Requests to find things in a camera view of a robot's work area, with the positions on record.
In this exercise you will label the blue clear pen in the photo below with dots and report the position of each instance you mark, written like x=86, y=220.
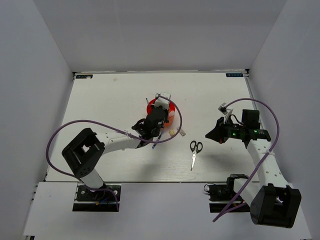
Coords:
x=157, y=140

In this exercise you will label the grey white eraser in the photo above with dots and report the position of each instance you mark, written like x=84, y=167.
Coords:
x=181, y=131

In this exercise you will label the orange round compartment container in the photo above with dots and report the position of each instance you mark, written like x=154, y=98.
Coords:
x=171, y=107

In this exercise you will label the black handled scissors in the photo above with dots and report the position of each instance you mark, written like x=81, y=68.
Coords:
x=195, y=147

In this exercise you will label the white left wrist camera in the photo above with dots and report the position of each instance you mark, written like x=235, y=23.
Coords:
x=162, y=100

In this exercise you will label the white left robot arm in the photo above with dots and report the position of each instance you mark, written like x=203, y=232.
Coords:
x=84, y=151

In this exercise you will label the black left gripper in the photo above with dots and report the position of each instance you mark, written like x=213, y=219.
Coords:
x=166, y=119

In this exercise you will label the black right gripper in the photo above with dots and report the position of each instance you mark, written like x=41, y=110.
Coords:
x=218, y=134

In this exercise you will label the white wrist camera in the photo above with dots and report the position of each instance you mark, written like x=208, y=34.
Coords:
x=226, y=111
x=162, y=100

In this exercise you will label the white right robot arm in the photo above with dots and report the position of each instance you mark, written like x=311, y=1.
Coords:
x=271, y=200

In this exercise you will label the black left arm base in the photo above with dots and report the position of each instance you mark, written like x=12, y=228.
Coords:
x=86, y=200

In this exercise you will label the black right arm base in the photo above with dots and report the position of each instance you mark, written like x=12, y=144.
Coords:
x=221, y=193

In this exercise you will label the corner table label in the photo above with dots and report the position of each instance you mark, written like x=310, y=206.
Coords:
x=234, y=75
x=84, y=76

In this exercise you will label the left corner table label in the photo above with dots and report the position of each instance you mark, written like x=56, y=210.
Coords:
x=84, y=76

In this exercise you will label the right corner table label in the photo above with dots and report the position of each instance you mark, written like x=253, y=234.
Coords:
x=234, y=75

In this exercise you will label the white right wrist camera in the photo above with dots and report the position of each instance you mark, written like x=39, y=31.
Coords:
x=226, y=111

